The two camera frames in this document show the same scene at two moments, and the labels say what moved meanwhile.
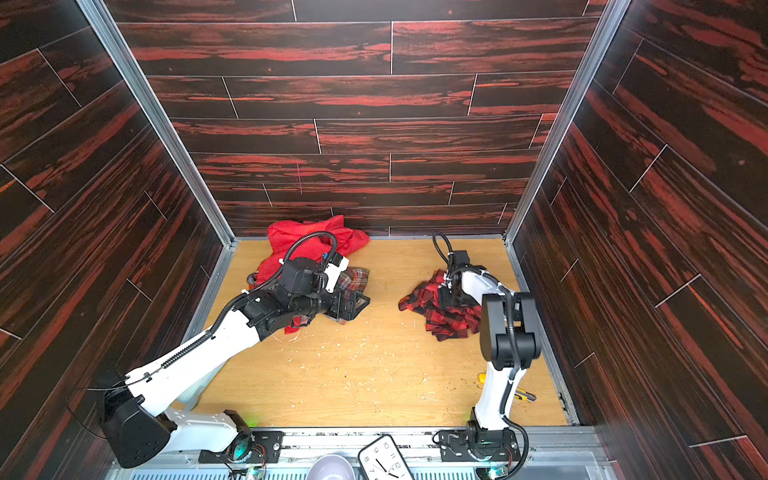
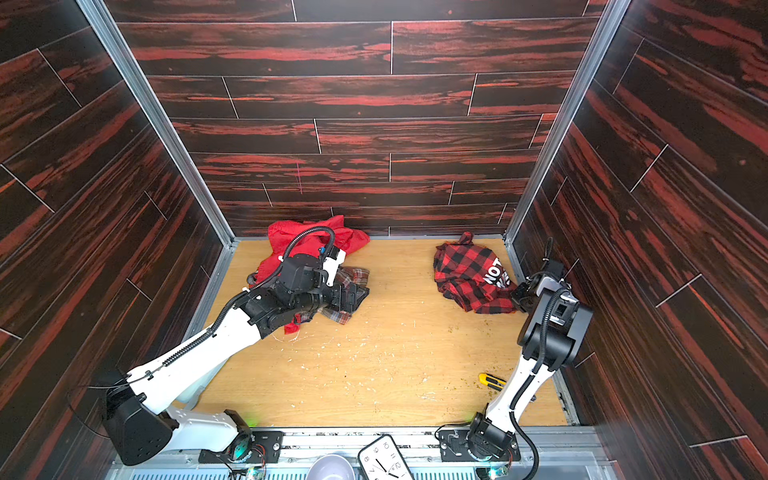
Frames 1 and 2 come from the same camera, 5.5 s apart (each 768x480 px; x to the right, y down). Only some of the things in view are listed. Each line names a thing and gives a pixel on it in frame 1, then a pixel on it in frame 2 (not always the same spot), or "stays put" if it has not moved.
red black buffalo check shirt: x=445 y=318 to x=473 y=276
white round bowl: x=332 y=467 stays put
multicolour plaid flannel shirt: x=353 y=280 stays put
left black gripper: x=343 y=303 stays put
